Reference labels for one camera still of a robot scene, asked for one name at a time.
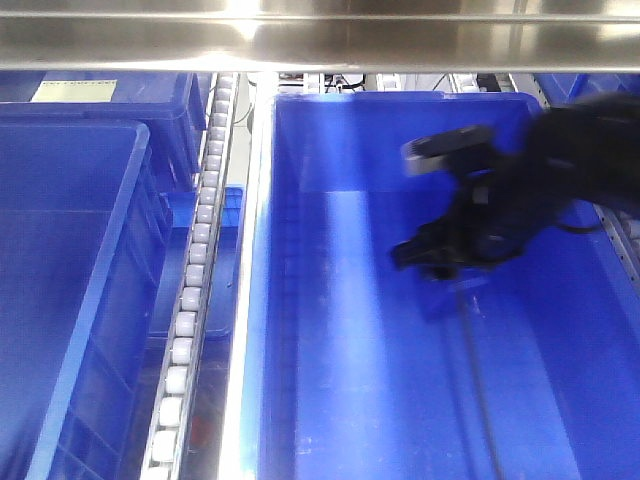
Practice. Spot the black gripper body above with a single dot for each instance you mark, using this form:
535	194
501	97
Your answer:
501	203

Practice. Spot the large blue bin centre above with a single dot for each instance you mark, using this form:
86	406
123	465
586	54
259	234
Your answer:
536	377

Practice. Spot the right roller conveyor track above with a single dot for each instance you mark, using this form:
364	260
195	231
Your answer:
623	233

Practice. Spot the steel shelf front beam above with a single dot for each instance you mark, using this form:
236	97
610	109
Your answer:
318	36

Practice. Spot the blue bin rear left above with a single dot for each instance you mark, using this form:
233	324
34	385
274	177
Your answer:
172	106

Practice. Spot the white roller conveyor track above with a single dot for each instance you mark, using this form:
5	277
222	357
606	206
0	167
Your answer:
169	424

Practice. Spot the large blue bin left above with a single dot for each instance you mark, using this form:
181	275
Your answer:
84	231

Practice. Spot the large blue bin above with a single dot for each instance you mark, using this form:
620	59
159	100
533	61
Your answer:
536	377
84	231

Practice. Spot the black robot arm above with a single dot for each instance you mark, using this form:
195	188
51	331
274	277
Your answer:
587	150

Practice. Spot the small blue plastic block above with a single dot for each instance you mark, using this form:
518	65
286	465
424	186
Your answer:
439	300

